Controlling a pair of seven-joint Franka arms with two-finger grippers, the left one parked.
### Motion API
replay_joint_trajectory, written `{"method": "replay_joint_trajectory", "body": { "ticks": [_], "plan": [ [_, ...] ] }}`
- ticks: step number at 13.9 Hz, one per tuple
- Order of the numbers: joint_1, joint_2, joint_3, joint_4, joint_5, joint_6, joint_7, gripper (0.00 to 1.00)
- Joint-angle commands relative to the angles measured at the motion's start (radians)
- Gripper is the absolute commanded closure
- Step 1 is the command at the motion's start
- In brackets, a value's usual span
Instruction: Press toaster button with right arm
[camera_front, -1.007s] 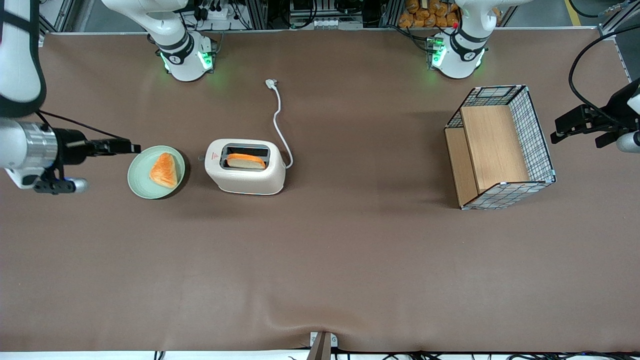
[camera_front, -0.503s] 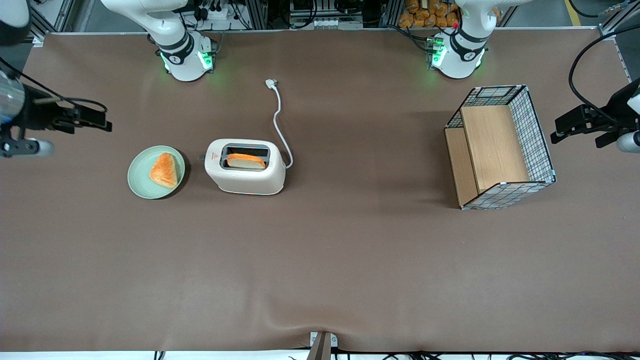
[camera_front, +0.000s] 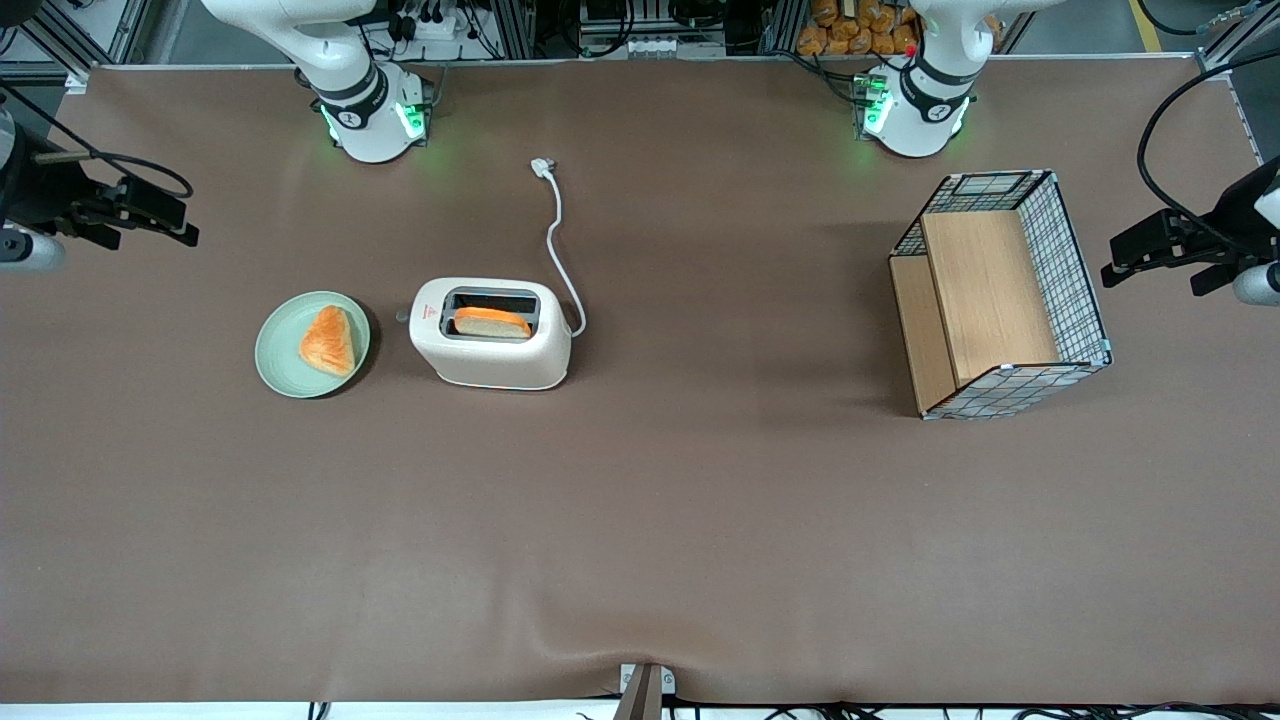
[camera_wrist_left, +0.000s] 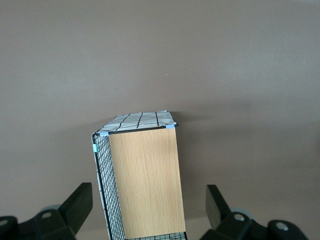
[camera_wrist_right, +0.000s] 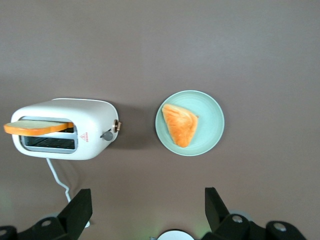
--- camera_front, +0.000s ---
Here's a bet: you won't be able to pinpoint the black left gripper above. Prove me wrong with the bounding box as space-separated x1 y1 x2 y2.
1101 155 1280 290

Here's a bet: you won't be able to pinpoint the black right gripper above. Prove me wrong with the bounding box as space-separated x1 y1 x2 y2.
0 150 200 248

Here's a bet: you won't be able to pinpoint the white two-slot toaster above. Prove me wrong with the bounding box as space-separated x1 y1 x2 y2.
397 277 573 391

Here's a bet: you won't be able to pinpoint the light wooden step shelf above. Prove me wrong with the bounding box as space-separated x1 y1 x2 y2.
890 209 1063 416

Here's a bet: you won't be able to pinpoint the pale green round plate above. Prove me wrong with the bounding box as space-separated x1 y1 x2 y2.
255 291 372 399

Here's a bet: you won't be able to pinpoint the triangular orange bread piece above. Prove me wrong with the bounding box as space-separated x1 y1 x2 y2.
299 305 356 378

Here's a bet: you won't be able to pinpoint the white power strip black plugs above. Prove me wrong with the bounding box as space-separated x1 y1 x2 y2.
395 0 473 43

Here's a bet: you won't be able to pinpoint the toast slice orange crust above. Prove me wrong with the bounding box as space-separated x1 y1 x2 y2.
452 307 533 339

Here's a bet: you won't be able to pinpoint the pile of orange bread rolls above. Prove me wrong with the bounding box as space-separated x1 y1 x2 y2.
797 0 921 57

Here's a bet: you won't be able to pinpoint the wire basket with wood shelf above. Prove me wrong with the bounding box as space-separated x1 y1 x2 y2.
889 170 1113 421

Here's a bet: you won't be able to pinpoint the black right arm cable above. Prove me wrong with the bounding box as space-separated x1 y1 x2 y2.
0 85 195 201

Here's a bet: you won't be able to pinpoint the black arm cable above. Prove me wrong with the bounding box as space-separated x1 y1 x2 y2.
1137 50 1280 237
0 85 195 201

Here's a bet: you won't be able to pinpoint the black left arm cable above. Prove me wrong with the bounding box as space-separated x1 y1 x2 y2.
1137 50 1280 237

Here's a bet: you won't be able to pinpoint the left wrist camera silver lens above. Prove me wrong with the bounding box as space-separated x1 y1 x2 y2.
1190 260 1280 307

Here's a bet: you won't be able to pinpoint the wrist camera silver lens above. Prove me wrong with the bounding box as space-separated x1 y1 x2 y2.
1190 260 1280 307
0 225 123 273

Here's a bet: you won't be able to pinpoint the right wrist camera silver lens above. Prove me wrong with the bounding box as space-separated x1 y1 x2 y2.
0 225 123 273

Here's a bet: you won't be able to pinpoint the white toaster power cord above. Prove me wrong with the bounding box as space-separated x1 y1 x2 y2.
529 157 589 338

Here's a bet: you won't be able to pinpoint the grey table edge bracket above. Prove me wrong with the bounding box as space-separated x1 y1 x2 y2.
619 663 677 720

